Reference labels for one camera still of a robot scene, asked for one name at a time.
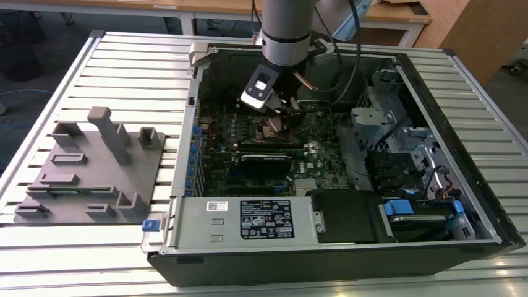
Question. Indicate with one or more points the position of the silver-topped CPU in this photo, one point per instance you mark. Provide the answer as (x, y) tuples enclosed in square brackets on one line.
[(278, 125)]

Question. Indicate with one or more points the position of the CPU socket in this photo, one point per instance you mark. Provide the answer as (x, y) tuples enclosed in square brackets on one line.
[(260, 133)]

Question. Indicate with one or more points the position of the black drive bay cover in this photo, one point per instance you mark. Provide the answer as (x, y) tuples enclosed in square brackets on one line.
[(347, 216)]

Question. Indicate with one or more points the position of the silver metal drive cage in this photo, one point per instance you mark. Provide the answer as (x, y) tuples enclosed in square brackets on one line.
[(371, 117)]

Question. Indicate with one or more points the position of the green RAM stick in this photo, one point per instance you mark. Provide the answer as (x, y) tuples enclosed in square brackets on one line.
[(272, 152), (70, 192)]

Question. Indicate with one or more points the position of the grey case release latch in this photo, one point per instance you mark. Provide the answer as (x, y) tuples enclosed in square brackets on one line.
[(198, 54)]

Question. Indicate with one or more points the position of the green motherboard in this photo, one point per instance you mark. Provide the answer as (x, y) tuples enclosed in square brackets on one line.
[(326, 161)]

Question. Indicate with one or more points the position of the black graphics card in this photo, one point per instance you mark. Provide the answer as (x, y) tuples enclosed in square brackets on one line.
[(266, 167)]

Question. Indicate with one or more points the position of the silver chipset heatsink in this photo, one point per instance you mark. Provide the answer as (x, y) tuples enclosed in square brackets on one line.
[(307, 184)]

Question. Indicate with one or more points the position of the black plastic fan housing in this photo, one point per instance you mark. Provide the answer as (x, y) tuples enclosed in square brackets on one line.
[(392, 170)]

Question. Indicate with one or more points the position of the wooden cabinet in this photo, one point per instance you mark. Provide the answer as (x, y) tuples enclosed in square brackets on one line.
[(474, 31)]

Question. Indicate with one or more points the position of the blue disk carrier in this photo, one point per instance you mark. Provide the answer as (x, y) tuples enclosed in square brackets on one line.
[(398, 207)]

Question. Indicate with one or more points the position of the silver power supply unit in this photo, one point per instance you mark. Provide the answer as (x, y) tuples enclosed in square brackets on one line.
[(194, 229)]

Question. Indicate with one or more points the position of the chair base with wheels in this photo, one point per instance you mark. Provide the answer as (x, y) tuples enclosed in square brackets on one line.
[(519, 65)]

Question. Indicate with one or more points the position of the grey parts rack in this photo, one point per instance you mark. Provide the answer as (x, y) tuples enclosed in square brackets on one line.
[(103, 185)]

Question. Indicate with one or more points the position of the black hard disk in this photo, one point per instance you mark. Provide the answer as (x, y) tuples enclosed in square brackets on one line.
[(416, 227)]

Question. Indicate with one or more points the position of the small blue clip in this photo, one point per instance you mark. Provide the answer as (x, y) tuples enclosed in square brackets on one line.
[(456, 206)]

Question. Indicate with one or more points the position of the blue plastic latch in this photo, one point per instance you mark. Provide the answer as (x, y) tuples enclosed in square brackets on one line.
[(151, 226)]

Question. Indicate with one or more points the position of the black PC case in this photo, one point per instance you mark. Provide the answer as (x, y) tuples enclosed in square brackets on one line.
[(288, 269)]

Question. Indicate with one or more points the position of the black office chair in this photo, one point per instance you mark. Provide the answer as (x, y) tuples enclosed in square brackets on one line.
[(20, 46)]

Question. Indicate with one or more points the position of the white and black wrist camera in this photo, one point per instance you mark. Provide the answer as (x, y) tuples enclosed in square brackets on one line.
[(258, 89)]

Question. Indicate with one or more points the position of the wooden desk white frame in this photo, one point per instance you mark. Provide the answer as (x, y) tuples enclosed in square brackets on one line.
[(392, 15), (123, 2)]

